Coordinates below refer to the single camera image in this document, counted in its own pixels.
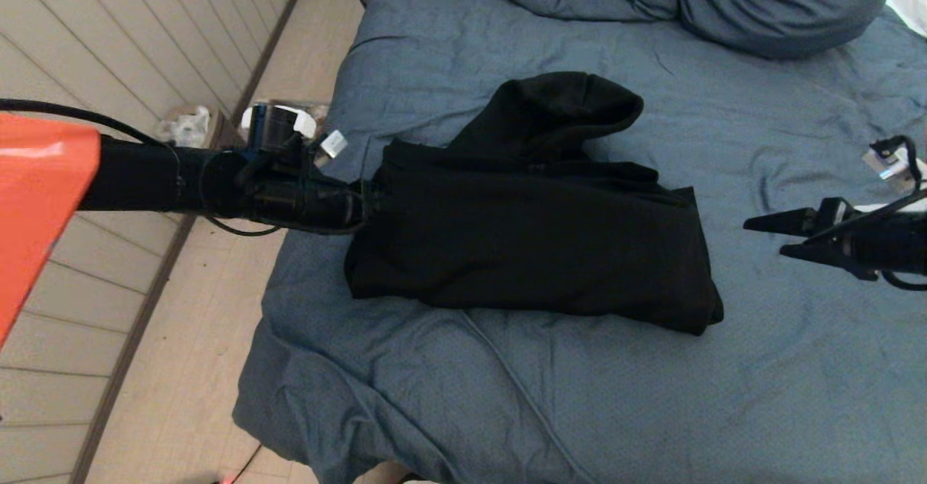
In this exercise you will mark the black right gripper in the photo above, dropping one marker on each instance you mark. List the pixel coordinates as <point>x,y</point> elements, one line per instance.
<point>851,241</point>

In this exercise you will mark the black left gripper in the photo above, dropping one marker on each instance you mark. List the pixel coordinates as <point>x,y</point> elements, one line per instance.
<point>340,205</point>

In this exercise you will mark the black garment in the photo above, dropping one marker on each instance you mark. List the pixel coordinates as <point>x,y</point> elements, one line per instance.
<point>543,252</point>

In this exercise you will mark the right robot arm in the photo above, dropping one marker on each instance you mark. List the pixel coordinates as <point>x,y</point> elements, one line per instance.
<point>905,248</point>

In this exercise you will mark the thin stick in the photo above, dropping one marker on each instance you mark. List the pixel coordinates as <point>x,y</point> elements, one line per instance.
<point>279,101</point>

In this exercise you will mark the brown trash bin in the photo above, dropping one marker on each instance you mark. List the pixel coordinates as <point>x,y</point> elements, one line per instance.
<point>217,130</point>

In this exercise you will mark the clear plastic bin bag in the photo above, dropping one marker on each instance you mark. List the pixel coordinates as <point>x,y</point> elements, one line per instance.
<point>187,125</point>

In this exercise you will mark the blue bed sheet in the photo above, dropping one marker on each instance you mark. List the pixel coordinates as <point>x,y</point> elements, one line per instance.
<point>760,411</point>

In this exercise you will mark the blue pillow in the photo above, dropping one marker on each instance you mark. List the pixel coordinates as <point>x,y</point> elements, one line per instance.
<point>782,6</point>

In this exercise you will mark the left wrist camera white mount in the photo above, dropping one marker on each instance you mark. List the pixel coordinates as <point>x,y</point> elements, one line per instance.
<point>282,125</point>

